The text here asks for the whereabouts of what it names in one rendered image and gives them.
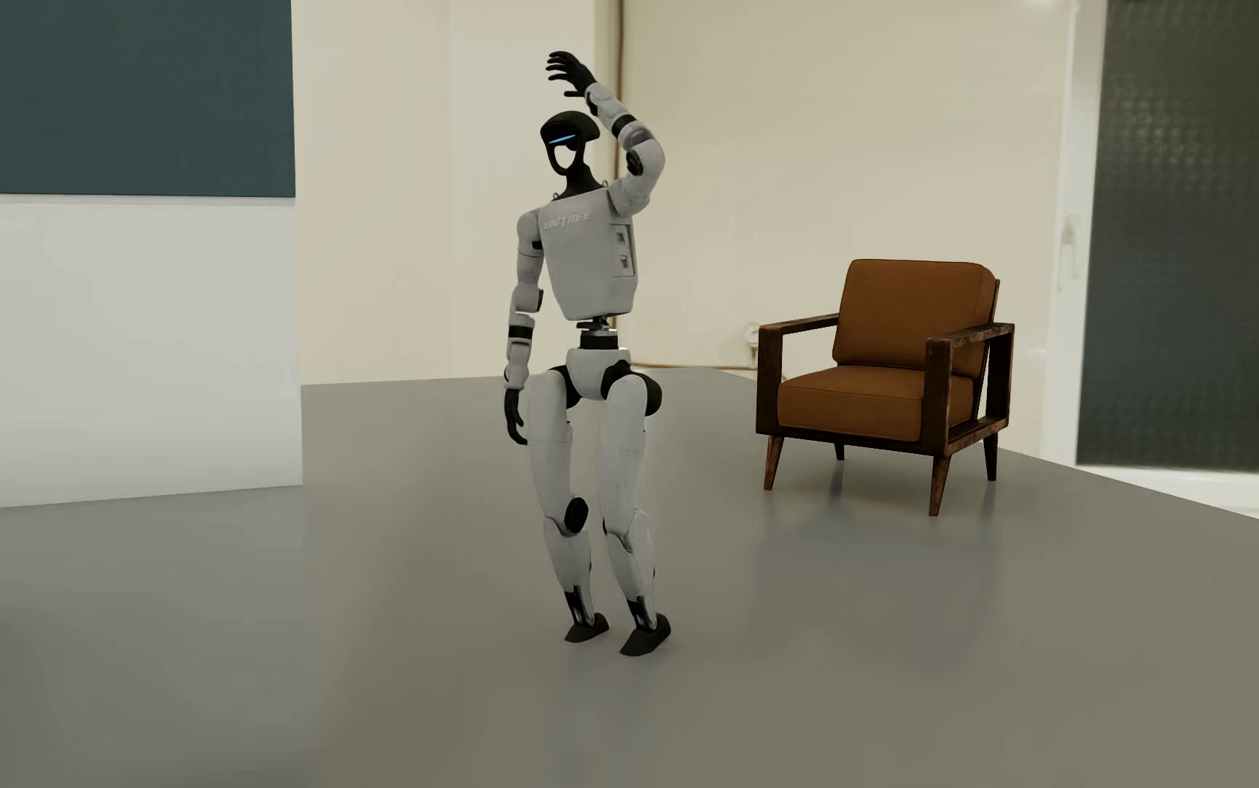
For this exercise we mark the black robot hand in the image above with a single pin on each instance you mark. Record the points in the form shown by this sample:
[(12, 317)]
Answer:
[(515, 417), (570, 72)]

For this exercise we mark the black robot head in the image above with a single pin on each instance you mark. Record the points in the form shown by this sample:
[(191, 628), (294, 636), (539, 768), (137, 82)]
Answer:
[(569, 142)]

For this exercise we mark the white right robot leg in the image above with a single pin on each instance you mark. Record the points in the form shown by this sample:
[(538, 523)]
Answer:
[(558, 493)]

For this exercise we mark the white robot leg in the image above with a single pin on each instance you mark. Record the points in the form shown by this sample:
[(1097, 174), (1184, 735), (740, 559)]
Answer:
[(630, 493), (558, 493)]

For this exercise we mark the white left robot leg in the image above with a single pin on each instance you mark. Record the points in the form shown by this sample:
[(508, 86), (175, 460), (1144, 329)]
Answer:
[(630, 493)]

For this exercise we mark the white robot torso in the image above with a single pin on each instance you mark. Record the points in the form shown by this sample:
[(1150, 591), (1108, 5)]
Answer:
[(592, 268)]

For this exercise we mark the brown wooden armchair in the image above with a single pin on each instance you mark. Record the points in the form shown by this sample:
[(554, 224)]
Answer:
[(892, 372)]

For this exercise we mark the white wall outlet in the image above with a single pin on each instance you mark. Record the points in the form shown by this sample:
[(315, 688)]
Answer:
[(751, 332)]

